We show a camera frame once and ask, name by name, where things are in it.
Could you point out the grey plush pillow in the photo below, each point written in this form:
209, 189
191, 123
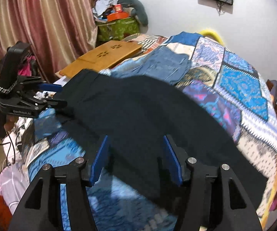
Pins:
135, 9

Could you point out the yellow curved headboard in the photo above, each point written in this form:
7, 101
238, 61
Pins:
212, 34

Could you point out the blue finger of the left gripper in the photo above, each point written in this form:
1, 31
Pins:
50, 87
57, 104

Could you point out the wooden lap desk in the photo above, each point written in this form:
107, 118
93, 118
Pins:
105, 56

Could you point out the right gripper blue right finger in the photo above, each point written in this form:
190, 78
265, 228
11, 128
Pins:
175, 160

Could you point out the blue patchwork bedspread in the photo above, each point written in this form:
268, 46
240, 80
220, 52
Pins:
236, 96

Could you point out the striped red curtain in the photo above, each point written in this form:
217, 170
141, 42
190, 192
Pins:
59, 31

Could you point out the green storage bag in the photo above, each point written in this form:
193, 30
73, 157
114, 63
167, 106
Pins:
118, 29

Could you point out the black pants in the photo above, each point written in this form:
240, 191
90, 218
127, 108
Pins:
136, 113

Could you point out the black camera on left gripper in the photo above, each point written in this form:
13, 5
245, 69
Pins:
13, 57

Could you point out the orange box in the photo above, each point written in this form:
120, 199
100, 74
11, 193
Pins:
117, 16

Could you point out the folded blue jeans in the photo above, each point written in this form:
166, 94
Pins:
161, 64

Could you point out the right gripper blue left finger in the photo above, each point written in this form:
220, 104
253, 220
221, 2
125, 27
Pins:
100, 159

